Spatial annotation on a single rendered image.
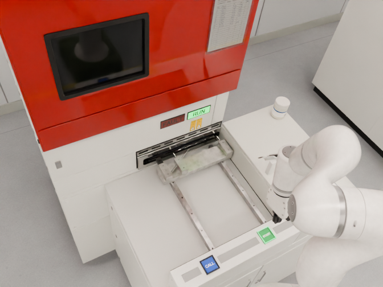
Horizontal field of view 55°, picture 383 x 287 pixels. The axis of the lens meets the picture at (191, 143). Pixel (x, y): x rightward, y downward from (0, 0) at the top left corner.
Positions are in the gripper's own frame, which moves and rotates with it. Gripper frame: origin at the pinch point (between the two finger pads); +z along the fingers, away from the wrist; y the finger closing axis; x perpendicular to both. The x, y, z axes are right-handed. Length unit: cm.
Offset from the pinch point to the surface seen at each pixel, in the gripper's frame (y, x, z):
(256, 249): -0.6, -7.0, 15.8
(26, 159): -174, -77, 77
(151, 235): -32, -37, 24
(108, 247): -77, -50, 82
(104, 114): -48, -43, -31
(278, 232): -2.6, 5.3, 15.8
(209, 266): -2.8, -26.5, 14.9
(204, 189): -41.0, -5.9, 21.5
